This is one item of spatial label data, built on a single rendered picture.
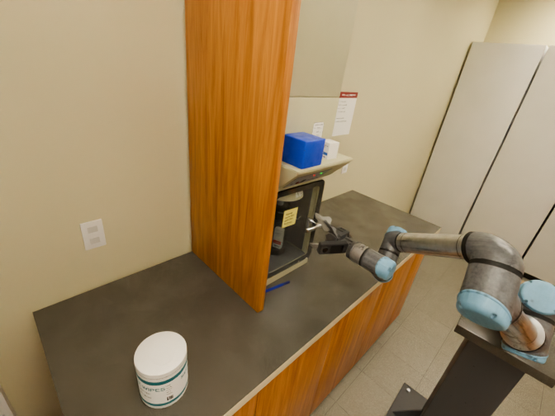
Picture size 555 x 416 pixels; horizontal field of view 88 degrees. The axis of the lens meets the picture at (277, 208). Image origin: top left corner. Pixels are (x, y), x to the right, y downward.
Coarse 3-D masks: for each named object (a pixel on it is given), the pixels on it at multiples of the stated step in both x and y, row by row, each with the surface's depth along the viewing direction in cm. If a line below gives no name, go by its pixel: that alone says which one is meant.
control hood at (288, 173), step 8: (328, 160) 103; (336, 160) 104; (344, 160) 106; (288, 168) 91; (296, 168) 91; (312, 168) 94; (320, 168) 97; (328, 168) 103; (336, 168) 112; (280, 176) 95; (288, 176) 92; (296, 176) 90; (320, 176) 112; (280, 184) 96
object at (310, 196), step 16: (288, 192) 107; (304, 192) 114; (320, 192) 122; (288, 208) 111; (304, 208) 118; (304, 224) 123; (272, 240) 112; (288, 240) 120; (304, 240) 129; (272, 256) 116; (288, 256) 125; (304, 256) 135; (272, 272) 121
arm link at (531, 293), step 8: (536, 280) 99; (520, 288) 99; (528, 288) 98; (536, 288) 97; (544, 288) 96; (552, 288) 95; (520, 296) 98; (528, 296) 96; (536, 296) 96; (544, 296) 95; (552, 296) 94; (528, 304) 95; (536, 304) 95; (544, 304) 94; (552, 304) 93; (528, 312) 96; (536, 312) 94; (544, 312) 93; (552, 312) 92; (544, 320) 93; (552, 320) 94
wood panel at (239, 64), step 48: (192, 0) 91; (240, 0) 77; (288, 0) 66; (192, 48) 98; (240, 48) 82; (288, 48) 70; (192, 96) 105; (240, 96) 87; (288, 96) 77; (192, 144) 114; (240, 144) 92; (192, 192) 124; (240, 192) 99; (192, 240) 136; (240, 240) 106; (240, 288) 115
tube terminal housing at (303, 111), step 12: (288, 108) 91; (300, 108) 95; (312, 108) 99; (324, 108) 104; (336, 108) 109; (288, 120) 93; (300, 120) 97; (312, 120) 102; (324, 120) 106; (288, 132) 96; (324, 132) 109; (312, 180) 117; (300, 264) 138; (276, 276) 127
